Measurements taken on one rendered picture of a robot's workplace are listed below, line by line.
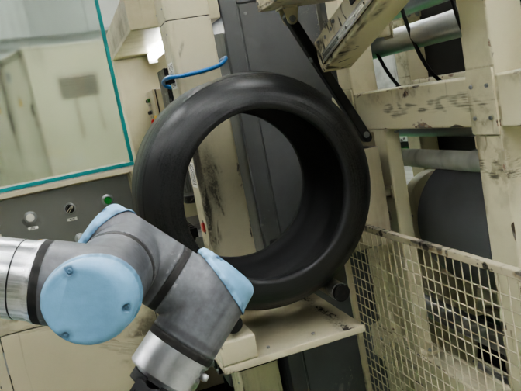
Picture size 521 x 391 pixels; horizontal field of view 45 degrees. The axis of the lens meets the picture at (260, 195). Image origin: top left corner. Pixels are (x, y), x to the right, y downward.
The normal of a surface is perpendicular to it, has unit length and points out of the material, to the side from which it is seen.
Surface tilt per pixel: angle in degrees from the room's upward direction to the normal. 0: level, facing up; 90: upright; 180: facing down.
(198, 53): 90
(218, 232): 90
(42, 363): 90
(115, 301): 93
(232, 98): 79
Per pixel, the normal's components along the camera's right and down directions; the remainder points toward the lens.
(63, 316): 0.07, 0.19
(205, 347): 0.52, 0.14
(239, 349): 0.29, 0.09
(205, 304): 0.15, -0.10
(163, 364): -0.02, -0.23
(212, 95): -0.15, -0.58
